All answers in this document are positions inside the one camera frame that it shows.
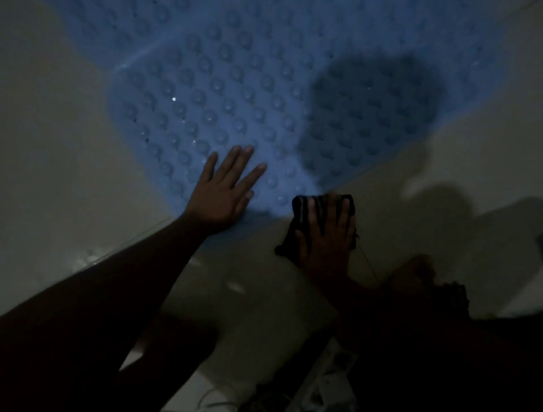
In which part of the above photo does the person's left hand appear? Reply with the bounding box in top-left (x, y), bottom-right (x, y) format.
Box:
top-left (182, 145), bottom-right (268, 235)

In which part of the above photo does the dark cleaning cloth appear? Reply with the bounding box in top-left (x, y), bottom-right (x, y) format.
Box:
top-left (274, 194), bottom-right (382, 285)

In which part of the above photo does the white power strip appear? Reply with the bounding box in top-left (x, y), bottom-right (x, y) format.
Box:
top-left (297, 340), bottom-right (359, 412)

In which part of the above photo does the person's left forearm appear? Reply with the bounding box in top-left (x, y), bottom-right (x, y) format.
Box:
top-left (0, 212), bottom-right (210, 412)

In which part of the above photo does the blue bubble-textured mat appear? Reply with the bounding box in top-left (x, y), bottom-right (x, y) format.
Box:
top-left (47, 0), bottom-right (527, 228)

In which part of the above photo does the person's right forearm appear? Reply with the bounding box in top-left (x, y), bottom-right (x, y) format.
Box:
top-left (313, 272), bottom-right (543, 412)

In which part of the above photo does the white cable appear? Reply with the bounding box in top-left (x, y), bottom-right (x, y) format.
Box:
top-left (195, 384), bottom-right (242, 412)

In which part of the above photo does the person's right hand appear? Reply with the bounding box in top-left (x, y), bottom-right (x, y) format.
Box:
top-left (296, 193), bottom-right (357, 282)

